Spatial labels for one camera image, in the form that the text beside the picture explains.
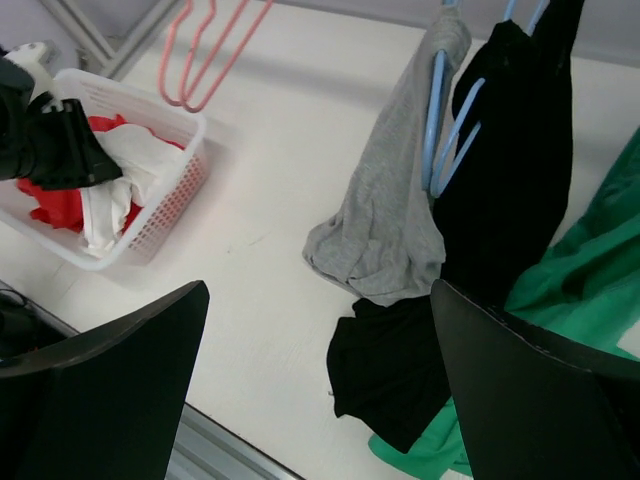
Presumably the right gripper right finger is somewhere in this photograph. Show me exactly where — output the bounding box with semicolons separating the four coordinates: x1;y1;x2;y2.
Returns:
431;280;639;479

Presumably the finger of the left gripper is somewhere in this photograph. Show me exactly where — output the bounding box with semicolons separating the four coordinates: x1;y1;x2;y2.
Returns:
62;99;123;188

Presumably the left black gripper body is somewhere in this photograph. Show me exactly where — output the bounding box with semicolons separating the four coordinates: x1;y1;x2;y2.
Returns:
19;97;74;190

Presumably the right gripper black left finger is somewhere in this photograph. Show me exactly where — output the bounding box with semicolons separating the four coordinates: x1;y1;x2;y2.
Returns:
1;280;210;479

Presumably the red tank top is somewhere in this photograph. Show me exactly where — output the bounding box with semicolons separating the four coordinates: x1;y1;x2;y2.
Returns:
17;112;186;236

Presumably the white tank top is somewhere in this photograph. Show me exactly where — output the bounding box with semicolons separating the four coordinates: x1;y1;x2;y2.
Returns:
80;123;183;258

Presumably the black tank top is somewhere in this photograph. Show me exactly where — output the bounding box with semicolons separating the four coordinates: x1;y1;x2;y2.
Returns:
327;1;583;453

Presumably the pink hanger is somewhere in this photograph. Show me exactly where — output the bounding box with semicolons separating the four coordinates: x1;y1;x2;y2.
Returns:
180;0;275;112
158;0;219;107

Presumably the grey tank top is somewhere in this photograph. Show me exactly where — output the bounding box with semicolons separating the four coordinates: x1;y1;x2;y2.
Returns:
302;6;471;307

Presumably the blue hanger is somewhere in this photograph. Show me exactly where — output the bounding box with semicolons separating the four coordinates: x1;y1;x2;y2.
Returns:
421;1;468;197
429;0;549;199

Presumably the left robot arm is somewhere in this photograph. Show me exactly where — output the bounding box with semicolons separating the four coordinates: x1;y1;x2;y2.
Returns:
1;42;122;191

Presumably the green tank top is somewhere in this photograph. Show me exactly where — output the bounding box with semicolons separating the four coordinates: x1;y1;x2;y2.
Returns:
369;137;639;479

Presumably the white plastic basket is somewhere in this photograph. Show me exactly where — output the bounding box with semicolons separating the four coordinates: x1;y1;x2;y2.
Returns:
1;69;209;271

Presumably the aluminium front rail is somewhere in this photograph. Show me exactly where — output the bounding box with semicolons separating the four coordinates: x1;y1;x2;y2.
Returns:
165;403;301;480

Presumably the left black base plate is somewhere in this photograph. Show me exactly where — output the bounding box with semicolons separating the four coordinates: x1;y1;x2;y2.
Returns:
1;288;78;367

